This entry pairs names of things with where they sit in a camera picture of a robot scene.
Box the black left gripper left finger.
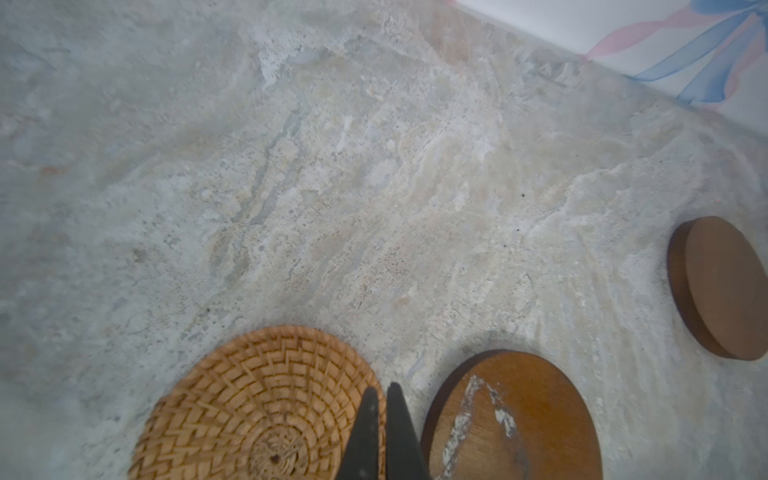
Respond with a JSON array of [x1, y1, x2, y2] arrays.
[[336, 387, 379, 480]]

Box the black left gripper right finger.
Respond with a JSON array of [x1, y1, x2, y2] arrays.
[[386, 382, 431, 480]]

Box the woven rattan round coaster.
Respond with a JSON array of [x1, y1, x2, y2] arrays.
[[128, 325, 386, 479]]

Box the brown wooden coaster white streak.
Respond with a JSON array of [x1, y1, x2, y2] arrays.
[[421, 349, 603, 479]]

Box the plain brown wooden coaster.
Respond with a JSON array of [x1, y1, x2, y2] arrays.
[[667, 216, 767, 361]]

